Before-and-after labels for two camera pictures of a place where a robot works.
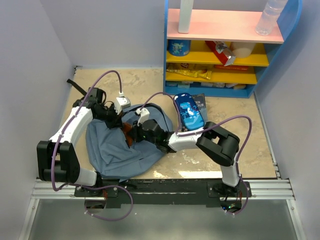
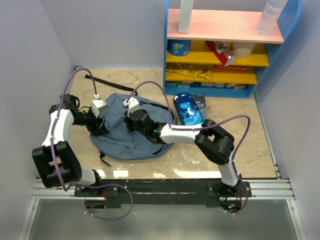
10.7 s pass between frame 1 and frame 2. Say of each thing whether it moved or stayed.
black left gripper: moved
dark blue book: stayed
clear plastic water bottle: stayed
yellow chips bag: stayed
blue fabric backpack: moved
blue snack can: stayed
